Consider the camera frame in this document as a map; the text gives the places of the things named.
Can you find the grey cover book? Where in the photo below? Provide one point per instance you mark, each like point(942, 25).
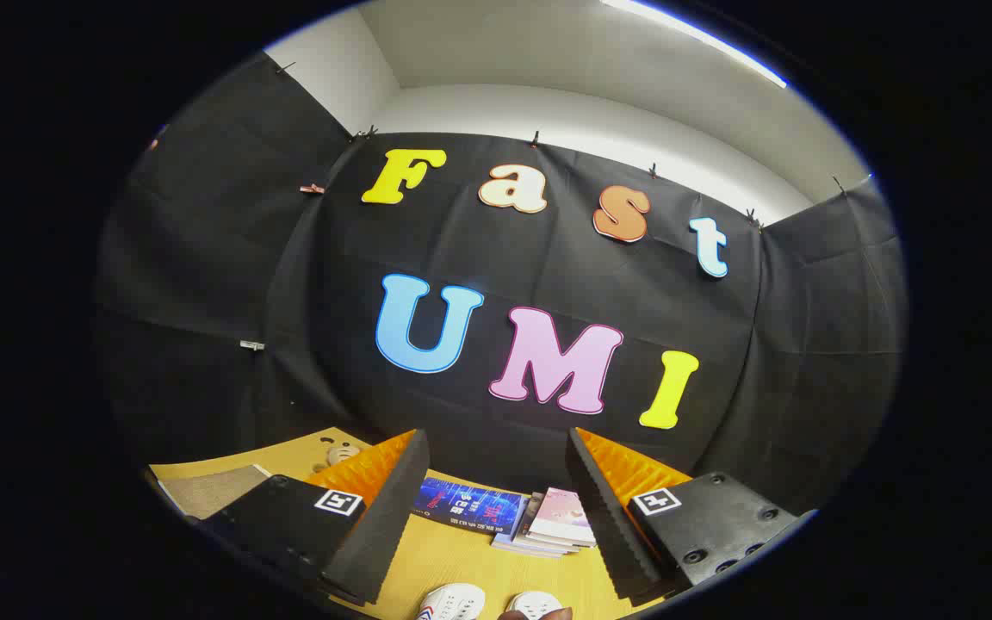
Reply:
point(523, 525)

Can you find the light blue book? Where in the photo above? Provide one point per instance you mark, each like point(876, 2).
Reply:
point(509, 544)

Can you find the red clip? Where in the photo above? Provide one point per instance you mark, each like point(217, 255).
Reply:
point(313, 189)

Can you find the white canvas shoe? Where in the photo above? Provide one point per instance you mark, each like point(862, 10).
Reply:
point(453, 601)
point(535, 603)

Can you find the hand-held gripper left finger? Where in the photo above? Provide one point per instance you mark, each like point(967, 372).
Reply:
point(380, 517)

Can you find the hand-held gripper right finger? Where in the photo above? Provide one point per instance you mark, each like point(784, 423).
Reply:
point(608, 517)

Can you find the silver clip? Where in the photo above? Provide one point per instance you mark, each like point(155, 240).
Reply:
point(251, 345)

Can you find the dark blue book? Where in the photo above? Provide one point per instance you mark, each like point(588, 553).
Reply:
point(461, 504)

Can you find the brown plush dog toy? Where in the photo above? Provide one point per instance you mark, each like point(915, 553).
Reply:
point(341, 454)

